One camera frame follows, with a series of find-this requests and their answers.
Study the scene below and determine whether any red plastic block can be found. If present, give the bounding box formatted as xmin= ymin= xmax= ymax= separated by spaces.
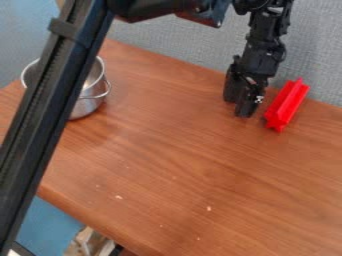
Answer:
xmin=263 ymin=78 xmax=310 ymax=132

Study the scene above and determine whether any black and white floor object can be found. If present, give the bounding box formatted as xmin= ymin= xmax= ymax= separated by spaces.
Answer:
xmin=0 ymin=242 xmax=36 ymax=256

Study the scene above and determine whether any stainless steel pot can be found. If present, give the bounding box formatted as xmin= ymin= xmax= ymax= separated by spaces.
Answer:
xmin=20 ymin=55 xmax=112 ymax=121

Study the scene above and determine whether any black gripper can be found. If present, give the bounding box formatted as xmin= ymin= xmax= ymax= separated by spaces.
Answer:
xmin=223 ymin=0 xmax=294 ymax=118

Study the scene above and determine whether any white table leg frame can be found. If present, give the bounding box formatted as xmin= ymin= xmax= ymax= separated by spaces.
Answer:
xmin=64 ymin=227 xmax=116 ymax=256

